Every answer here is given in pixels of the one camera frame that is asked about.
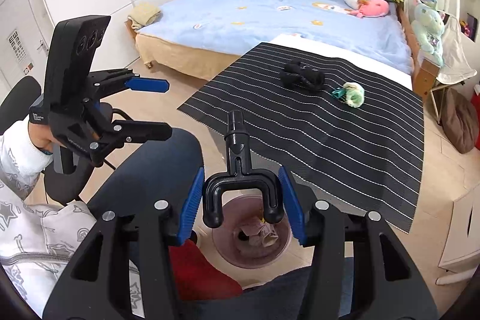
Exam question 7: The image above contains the black U-shaped plastic fork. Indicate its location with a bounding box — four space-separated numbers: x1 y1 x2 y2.
202 110 284 229

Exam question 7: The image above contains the black fabric band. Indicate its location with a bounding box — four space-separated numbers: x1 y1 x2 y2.
279 62 326 93

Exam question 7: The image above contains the green white wrapper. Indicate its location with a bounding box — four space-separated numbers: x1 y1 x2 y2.
343 82 365 108

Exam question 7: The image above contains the pink trash bin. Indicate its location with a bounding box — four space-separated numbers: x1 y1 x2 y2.
211 193 292 269

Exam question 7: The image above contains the person's left hand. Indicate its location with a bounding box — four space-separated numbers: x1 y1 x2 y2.
28 122 56 155

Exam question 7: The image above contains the black office chair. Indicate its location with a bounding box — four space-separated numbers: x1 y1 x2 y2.
0 75 122 206

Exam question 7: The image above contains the red slipper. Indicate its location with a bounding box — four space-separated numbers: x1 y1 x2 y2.
169 240 243 301

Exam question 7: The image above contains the white door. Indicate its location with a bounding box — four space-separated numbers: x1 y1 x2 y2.
0 0 49 98

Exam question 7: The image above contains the folded beige towel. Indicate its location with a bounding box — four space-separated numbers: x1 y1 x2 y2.
128 2 161 30

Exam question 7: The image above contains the white drawer cabinet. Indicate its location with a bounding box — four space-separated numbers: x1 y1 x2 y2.
435 185 479 286

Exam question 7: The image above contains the bed with blue blanket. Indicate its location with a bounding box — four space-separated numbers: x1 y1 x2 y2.
134 0 439 97

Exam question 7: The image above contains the black white-striped mat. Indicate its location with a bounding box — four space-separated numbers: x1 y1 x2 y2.
181 43 424 232

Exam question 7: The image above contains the brown floor cushion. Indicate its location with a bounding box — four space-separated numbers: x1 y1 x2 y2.
441 88 479 154

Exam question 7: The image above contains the teal binder clip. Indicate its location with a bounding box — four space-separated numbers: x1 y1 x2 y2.
331 88 347 100

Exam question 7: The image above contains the mint unicorn plush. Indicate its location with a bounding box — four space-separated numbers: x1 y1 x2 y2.
411 3 445 68

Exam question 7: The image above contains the pink plush toy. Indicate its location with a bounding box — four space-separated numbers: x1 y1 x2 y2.
349 0 390 18

